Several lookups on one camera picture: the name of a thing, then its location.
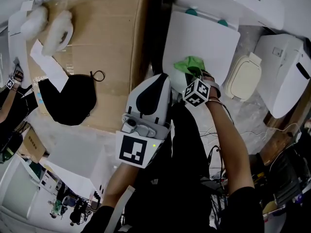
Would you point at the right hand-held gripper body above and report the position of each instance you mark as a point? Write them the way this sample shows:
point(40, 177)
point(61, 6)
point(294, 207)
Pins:
point(196, 92)

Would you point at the small cardboard box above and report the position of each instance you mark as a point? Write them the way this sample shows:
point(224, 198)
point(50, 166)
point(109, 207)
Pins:
point(32, 145)

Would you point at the white paper sheet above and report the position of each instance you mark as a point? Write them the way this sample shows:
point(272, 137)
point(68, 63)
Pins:
point(53, 71)

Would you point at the white toilet body with tank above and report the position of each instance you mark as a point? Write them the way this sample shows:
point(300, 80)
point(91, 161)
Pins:
point(230, 4)

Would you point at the person's right hand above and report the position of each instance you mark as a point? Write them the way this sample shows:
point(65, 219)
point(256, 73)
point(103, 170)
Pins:
point(206, 76)

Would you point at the person's left forearm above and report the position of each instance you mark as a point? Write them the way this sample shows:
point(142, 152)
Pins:
point(119, 183)

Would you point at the large cardboard box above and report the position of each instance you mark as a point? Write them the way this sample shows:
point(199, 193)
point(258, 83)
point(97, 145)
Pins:
point(109, 57)

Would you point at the small white tag box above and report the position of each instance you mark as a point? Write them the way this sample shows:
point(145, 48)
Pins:
point(26, 6)

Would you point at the cream toilet seat lid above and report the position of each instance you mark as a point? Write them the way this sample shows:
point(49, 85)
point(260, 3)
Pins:
point(244, 79)

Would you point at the white flat panel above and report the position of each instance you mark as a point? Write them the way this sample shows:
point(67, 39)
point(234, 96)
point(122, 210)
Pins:
point(77, 159)

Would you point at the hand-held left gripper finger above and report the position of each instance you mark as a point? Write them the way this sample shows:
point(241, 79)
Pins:
point(166, 108)
point(133, 101)

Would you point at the round white foam-wrapped part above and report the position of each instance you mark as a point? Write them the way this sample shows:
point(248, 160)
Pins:
point(34, 23)

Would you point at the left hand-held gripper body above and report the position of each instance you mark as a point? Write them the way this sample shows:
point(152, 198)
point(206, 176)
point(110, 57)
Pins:
point(133, 149)

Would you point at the white smart toilet black panel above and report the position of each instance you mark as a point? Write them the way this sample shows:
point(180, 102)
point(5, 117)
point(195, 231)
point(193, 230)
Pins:
point(281, 81)

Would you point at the person's right forearm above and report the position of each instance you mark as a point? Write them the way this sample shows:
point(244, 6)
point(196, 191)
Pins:
point(230, 139)

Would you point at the white toilet lid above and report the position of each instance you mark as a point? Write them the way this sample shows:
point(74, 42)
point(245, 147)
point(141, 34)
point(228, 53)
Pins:
point(199, 38)

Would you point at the green cloth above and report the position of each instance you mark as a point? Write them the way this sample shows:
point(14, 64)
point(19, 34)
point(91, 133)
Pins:
point(189, 63)

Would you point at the black and green object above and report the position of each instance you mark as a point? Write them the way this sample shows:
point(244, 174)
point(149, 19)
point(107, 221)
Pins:
point(9, 149)

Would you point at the person's black clothed body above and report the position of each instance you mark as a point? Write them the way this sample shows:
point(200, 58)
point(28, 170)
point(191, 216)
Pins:
point(179, 190)

